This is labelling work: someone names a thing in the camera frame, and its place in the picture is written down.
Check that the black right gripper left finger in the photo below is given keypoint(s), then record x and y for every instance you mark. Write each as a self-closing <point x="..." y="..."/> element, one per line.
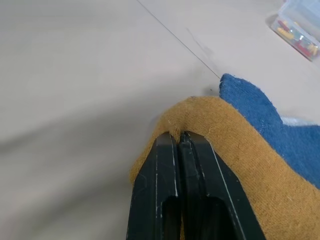
<point x="152" y="190"/>

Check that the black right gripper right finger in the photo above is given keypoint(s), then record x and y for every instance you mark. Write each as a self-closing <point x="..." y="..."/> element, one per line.
<point x="212" y="190"/>

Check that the blue sock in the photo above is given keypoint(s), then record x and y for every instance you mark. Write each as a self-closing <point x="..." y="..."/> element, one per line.
<point x="270" y="117"/>

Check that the mustard yellow sock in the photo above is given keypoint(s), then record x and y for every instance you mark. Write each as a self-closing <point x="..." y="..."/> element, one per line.
<point x="262" y="185"/>

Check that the clear plastic parts box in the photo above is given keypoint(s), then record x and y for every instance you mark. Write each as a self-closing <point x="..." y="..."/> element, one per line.
<point x="297" y="32"/>

